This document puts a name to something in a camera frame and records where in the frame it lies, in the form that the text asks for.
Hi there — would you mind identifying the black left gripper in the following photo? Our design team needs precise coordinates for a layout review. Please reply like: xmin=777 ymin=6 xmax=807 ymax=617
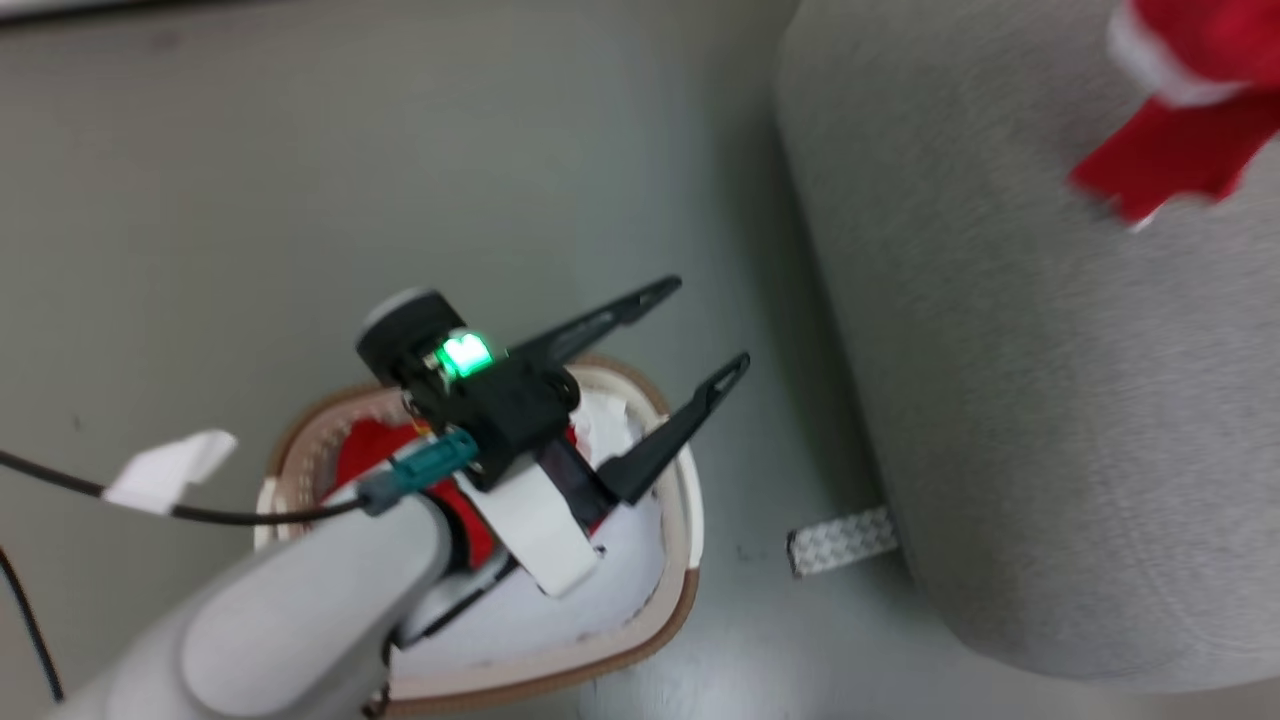
xmin=355 ymin=276 xmax=752 ymax=598

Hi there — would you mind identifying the white laundry basket tan rim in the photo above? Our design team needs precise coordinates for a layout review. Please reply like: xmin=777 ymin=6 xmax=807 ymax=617
xmin=254 ymin=354 xmax=707 ymax=720

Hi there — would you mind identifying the silver patterned tape strip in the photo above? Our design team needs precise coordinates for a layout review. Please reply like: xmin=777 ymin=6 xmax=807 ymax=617
xmin=786 ymin=505 xmax=900 ymax=579

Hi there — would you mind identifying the red garment with white trim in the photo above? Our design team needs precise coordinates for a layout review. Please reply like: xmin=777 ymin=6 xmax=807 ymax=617
xmin=334 ymin=395 xmax=646 ymax=576
xmin=1066 ymin=0 xmax=1280 ymax=233

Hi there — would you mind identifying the grey fabric sofa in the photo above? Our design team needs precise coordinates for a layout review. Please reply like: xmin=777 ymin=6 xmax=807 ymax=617
xmin=773 ymin=0 xmax=1280 ymax=697

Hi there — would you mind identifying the teal cable connector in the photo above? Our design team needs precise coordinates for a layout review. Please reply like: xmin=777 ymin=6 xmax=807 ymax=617
xmin=358 ymin=428 xmax=480 ymax=518

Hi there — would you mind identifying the thin black cable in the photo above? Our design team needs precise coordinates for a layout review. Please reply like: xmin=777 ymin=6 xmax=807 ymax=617
xmin=0 ymin=450 xmax=366 ymax=527
xmin=0 ymin=546 xmax=67 ymax=704

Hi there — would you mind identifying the white paper cable tag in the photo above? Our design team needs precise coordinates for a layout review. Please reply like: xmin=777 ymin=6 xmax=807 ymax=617
xmin=102 ymin=429 xmax=240 ymax=517

